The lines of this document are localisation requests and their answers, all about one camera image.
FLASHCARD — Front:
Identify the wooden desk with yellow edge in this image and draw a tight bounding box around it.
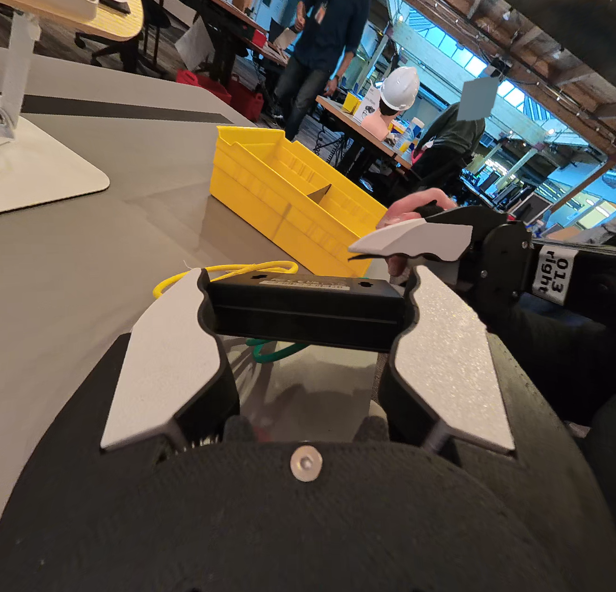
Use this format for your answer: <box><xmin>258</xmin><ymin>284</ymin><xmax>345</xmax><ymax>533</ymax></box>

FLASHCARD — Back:
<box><xmin>0</xmin><ymin>0</ymin><xmax>145</xmax><ymax>42</ymax></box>

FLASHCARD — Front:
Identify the yellow ethernet cable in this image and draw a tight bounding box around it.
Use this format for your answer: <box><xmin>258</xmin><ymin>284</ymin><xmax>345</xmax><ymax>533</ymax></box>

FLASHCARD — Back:
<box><xmin>153</xmin><ymin>260</ymin><xmax>300</xmax><ymax>299</ymax></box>

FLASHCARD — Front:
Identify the person's right hand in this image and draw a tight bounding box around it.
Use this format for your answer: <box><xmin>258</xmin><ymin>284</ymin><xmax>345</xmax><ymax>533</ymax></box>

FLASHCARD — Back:
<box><xmin>375</xmin><ymin>187</ymin><xmax>456</xmax><ymax>279</ymax></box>

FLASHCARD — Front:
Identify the long dark workbench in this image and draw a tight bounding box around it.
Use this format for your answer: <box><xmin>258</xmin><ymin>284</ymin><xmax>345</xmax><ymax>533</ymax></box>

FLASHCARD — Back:
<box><xmin>168</xmin><ymin>0</ymin><xmax>290</xmax><ymax>85</ymax></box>

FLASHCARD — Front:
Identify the white monitor stand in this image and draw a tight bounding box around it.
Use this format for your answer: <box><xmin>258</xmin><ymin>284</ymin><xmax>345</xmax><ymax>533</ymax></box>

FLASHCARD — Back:
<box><xmin>0</xmin><ymin>12</ymin><xmax>111</xmax><ymax>214</ymax></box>

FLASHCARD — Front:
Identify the pink mannequin head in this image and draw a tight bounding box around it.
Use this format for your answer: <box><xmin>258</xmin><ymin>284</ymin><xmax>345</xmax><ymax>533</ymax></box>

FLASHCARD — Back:
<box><xmin>361</xmin><ymin>97</ymin><xmax>401</xmax><ymax>141</ymax></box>

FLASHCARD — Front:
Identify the person's dark jacket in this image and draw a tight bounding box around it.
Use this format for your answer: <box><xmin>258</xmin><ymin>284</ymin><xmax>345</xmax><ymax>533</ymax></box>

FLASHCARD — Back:
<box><xmin>474</xmin><ymin>303</ymin><xmax>616</xmax><ymax>463</ymax></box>

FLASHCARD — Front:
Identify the yellow plastic bin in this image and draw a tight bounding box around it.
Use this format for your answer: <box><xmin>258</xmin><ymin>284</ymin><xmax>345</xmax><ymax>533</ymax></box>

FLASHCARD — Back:
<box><xmin>209</xmin><ymin>125</ymin><xmax>389</xmax><ymax>277</ymax></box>

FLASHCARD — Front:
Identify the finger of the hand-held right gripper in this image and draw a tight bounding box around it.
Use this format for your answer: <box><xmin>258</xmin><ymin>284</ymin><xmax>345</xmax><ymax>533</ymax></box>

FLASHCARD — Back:
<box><xmin>348</xmin><ymin>218</ymin><xmax>474</xmax><ymax>263</ymax></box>
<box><xmin>434</xmin><ymin>260</ymin><xmax>463</xmax><ymax>286</ymax></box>

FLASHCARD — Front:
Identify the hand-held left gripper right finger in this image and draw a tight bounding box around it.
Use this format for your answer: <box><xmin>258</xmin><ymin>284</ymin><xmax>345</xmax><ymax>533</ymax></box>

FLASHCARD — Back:
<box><xmin>378</xmin><ymin>265</ymin><xmax>517</xmax><ymax>454</ymax></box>

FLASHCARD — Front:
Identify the red toolbox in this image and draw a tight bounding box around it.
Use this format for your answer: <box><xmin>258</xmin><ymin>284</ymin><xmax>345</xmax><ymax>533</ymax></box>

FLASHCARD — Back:
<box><xmin>175</xmin><ymin>69</ymin><xmax>265</xmax><ymax>122</ymax></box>

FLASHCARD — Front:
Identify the black office chair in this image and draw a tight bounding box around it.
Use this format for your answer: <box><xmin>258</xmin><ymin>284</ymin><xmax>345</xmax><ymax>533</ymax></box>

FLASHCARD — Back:
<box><xmin>74</xmin><ymin>0</ymin><xmax>172</xmax><ymax>75</ymax></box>

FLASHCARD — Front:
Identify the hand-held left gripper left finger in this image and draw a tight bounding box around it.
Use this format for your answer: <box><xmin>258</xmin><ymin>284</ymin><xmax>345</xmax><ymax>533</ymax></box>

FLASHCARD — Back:
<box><xmin>100</xmin><ymin>267</ymin><xmax>241</xmax><ymax>452</ymax></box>

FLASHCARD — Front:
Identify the wooden work table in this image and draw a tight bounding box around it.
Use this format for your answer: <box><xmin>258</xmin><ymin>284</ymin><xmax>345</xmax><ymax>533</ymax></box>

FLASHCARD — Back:
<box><xmin>315</xmin><ymin>95</ymin><xmax>415</xmax><ymax>172</ymax></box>

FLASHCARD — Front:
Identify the green ethernet cable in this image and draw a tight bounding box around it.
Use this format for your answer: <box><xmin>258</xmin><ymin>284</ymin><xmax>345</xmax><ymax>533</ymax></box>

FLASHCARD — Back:
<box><xmin>246</xmin><ymin>339</ymin><xmax>309</xmax><ymax>365</ymax></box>

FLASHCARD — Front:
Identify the white product box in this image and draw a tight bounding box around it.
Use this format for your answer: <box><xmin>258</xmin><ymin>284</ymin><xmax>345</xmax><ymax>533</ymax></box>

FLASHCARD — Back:
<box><xmin>355</xmin><ymin>86</ymin><xmax>384</xmax><ymax>122</ymax></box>

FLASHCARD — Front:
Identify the white hard hat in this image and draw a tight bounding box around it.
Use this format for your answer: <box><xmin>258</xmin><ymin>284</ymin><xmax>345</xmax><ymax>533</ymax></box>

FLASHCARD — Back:
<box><xmin>380</xmin><ymin>66</ymin><xmax>421</xmax><ymax>112</ymax></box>

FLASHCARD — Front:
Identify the black network switch box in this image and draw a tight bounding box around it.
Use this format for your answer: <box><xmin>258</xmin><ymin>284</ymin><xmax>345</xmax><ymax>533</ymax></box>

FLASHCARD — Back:
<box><xmin>207</xmin><ymin>272</ymin><xmax>406</xmax><ymax>353</ymax></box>

